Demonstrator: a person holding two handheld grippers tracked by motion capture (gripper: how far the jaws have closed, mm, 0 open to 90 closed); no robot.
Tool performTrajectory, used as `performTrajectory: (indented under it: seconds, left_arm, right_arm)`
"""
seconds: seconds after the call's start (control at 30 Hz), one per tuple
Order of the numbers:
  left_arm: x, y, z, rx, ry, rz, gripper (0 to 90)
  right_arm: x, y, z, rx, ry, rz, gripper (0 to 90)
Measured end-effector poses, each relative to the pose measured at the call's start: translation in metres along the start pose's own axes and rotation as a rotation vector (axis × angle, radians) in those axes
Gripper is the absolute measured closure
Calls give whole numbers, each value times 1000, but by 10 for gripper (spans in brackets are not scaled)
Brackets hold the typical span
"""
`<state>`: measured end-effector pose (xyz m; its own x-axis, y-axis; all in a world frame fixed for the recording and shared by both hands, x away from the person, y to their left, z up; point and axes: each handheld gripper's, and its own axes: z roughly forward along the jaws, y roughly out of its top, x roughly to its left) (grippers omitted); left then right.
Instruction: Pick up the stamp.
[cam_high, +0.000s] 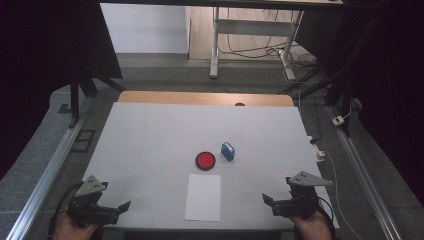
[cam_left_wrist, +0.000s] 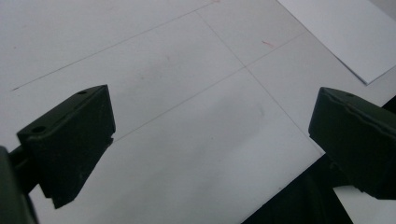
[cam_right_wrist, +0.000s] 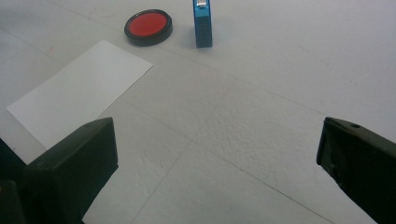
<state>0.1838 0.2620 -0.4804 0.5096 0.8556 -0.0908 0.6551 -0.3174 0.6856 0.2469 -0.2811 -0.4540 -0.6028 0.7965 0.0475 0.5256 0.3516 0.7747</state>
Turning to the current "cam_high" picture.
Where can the small white adapter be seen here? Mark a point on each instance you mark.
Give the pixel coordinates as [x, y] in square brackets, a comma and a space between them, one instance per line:
[338, 120]

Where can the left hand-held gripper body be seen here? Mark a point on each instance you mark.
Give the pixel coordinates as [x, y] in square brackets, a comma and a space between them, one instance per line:
[85, 208]

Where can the wooden table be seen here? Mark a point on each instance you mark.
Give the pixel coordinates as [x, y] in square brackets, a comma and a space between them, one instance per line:
[186, 98]

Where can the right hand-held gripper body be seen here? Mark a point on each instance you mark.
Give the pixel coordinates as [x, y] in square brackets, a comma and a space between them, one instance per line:
[301, 201]

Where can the white desk frame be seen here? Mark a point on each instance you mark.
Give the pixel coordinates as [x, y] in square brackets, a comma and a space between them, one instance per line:
[253, 27]

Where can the aluminium rail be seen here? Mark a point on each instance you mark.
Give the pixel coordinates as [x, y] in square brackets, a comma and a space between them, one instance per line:
[50, 173]
[363, 180]

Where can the person's right hand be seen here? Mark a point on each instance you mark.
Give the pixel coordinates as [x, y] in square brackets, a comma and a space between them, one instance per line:
[313, 228]

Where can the white paper sheet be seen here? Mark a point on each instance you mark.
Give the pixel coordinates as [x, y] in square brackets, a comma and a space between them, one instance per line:
[203, 197]

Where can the blue stamp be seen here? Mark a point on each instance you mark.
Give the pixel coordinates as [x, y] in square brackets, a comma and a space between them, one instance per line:
[228, 151]

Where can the person's left hand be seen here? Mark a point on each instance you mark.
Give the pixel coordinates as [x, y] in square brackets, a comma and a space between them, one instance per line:
[71, 230]

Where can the white table cover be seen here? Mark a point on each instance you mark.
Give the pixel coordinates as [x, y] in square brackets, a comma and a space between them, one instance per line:
[160, 140]

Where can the round red ink pad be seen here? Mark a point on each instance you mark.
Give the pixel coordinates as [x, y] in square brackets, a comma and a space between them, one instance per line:
[205, 160]

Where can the white power strip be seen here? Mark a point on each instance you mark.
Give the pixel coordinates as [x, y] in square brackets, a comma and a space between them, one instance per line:
[317, 150]

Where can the black curtain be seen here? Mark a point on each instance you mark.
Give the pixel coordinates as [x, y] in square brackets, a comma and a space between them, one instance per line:
[50, 66]
[386, 83]

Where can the black metal stand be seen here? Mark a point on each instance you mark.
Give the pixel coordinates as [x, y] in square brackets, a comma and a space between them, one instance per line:
[75, 96]

